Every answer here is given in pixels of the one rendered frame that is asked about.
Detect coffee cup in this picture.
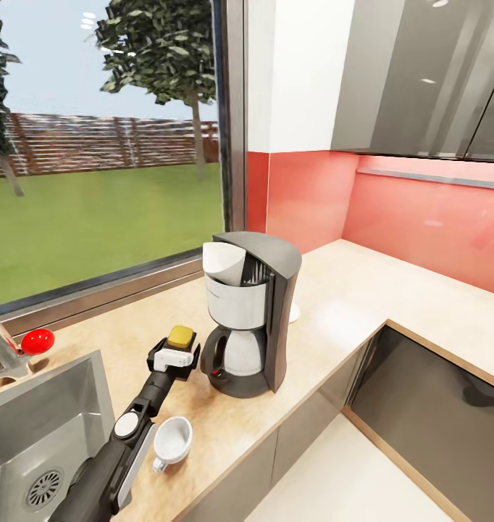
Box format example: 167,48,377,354
153,416,193,474

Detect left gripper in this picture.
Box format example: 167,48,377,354
145,337,201,397

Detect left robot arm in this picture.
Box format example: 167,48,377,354
48,337,201,522

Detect saucer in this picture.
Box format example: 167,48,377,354
289,303,301,322

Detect bottle of coffee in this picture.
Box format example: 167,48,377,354
163,326,197,353

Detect paper coffee filter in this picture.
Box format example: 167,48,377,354
203,242,247,287

